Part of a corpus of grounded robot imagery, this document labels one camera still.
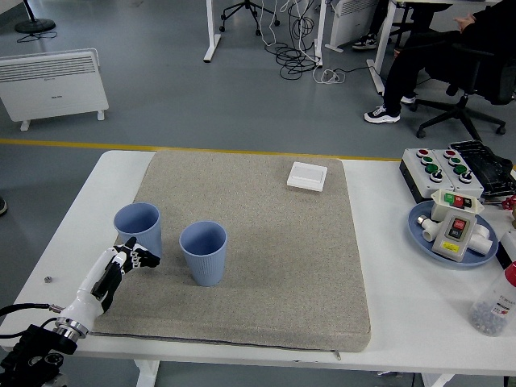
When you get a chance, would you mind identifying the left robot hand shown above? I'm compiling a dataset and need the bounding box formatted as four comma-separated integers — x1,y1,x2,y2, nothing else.
56,236,162,330

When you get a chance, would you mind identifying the blue ribbed cup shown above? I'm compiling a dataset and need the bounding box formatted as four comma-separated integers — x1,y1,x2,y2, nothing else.
113,202,163,261
178,220,229,288

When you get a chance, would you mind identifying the grey-brown mat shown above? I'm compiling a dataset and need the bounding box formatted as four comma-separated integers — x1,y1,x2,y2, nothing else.
85,151,372,352

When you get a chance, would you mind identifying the white electric heater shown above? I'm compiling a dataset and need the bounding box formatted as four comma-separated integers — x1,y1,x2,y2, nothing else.
324,0,380,53
0,48,110,132

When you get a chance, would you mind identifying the black fan stand base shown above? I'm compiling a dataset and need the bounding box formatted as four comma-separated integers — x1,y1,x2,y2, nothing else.
15,0,57,35

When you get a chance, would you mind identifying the white desk leg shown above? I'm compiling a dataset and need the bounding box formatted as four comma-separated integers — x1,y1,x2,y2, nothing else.
312,0,327,68
202,0,222,63
366,0,398,96

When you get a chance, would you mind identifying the white table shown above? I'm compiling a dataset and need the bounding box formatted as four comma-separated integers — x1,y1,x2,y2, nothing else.
0,149,516,387

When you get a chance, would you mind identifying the black office chair base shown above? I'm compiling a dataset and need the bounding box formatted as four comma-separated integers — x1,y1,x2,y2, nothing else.
218,0,281,37

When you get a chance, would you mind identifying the blue plate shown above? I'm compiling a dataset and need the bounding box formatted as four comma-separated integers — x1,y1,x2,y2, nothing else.
407,200,500,268

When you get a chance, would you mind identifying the white pipe fitting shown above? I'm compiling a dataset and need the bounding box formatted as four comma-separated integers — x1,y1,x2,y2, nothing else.
469,223,493,257
416,215,440,243

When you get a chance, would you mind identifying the white three-button control box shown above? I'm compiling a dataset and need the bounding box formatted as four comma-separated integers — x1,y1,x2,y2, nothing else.
431,148,485,199
399,148,456,204

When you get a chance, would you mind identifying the person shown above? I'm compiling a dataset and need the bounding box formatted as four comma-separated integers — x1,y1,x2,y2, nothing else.
352,0,390,51
364,0,516,125

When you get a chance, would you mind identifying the clear bottle with red cap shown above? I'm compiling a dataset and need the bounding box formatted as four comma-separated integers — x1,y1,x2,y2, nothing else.
468,260,516,338

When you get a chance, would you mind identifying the black office chair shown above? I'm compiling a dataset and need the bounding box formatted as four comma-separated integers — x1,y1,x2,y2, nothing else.
410,42,516,140

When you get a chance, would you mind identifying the black tool case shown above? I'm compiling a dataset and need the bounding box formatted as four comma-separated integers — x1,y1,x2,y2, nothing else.
449,139,516,205

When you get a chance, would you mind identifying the white wall switch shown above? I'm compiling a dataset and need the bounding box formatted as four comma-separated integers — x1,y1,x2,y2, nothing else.
286,161,329,193

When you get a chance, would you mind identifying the black floor cable bundle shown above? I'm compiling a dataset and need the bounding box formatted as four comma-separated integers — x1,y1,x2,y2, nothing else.
264,0,323,81

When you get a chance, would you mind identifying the white cable with adapter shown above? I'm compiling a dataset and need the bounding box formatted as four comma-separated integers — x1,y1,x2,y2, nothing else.
257,0,347,85

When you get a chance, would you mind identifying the beige red-black push-button switch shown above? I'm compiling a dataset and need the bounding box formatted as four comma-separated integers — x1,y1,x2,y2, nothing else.
431,210,478,262

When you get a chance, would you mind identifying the beige three-button switch box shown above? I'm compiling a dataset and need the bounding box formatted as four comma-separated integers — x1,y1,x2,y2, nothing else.
430,189,485,221

